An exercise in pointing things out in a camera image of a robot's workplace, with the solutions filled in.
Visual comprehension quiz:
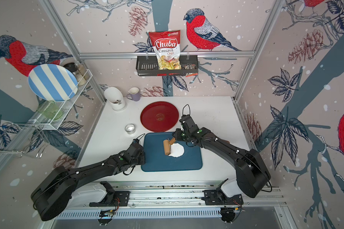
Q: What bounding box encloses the wooden rolling pin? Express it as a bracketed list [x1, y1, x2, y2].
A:
[163, 137, 176, 156]

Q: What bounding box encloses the white dough piece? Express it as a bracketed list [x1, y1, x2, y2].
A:
[169, 143, 184, 157]

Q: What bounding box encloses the teal plastic tray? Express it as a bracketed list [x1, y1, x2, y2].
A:
[141, 132, 203, 172]

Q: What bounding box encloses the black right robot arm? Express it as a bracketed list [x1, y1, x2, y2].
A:
[173, 115, 271, 198]

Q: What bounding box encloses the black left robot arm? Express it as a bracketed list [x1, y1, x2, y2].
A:
[31, 139, 145, 221]

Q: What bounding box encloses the small round metal cutter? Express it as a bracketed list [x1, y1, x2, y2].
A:
[125, 124, 136, 135]

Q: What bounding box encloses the round red tray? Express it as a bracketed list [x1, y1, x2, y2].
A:
[140, 101, 179, 133]

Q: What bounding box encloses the purple mug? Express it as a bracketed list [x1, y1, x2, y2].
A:
[127, 87, 140, 102]

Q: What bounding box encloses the white cutlery holder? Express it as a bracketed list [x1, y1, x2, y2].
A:
[104, 87, 127, 111]

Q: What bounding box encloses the red cassava chips bag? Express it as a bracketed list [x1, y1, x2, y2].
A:
[149, 30, 182, 70]

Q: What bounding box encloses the green glass cup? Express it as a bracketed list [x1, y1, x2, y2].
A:
[37, 101, 63, 120]

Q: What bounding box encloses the dark lid spice jar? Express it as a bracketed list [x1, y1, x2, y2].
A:
[63, 63, 79, 75]

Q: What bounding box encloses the blue white striped plate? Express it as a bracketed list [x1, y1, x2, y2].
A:
[28, 64, 78, 102]

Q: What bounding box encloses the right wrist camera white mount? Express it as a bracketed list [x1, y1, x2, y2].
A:
[179, 114, 195, 130]

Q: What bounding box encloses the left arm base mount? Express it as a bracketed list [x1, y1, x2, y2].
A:
[89, 181, 131, 207]

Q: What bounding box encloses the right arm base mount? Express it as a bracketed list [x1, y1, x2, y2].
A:
[201, 178, 244, 206]

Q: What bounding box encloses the black wire wall basket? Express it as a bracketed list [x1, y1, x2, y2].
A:
[136, 55, 198, 76]

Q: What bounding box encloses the white wire wall shelf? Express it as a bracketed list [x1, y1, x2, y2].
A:
[0, 70, 93, 158]

